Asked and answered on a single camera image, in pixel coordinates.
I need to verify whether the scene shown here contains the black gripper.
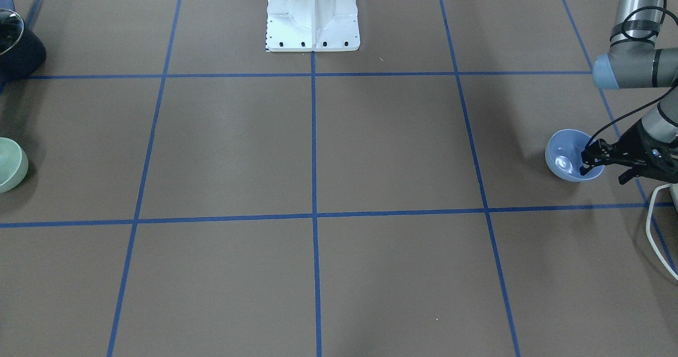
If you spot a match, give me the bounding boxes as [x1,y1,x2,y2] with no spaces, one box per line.
[579,121,677,185]

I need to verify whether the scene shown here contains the blue bowl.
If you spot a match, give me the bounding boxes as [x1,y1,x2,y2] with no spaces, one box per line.
[545,129,604,183]

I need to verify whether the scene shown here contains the green bowl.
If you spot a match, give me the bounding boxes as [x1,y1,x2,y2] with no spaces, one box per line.
[1,137,29,194]

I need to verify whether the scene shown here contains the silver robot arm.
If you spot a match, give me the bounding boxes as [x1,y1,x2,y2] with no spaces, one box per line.
[579,0,677,185]

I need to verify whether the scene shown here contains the dark blue saucepan with lid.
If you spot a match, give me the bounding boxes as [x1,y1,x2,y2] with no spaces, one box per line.
[1,0,47,82]

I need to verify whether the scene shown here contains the white toaster power cable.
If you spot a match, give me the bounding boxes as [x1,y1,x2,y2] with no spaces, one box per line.
[646,183,678,282]

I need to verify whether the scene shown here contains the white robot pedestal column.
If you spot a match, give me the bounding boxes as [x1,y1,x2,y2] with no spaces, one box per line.
[265,0,361,52]

